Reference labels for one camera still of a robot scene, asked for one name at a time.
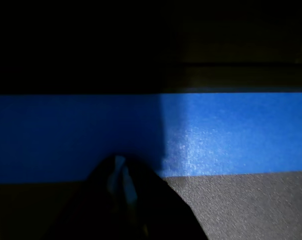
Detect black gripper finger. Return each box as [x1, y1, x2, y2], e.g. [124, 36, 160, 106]
[121, 156, 210, 240]
[42, 154, 141, 240]

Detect long blue tape strip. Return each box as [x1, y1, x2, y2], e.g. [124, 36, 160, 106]
[0, 93, 302, 185]

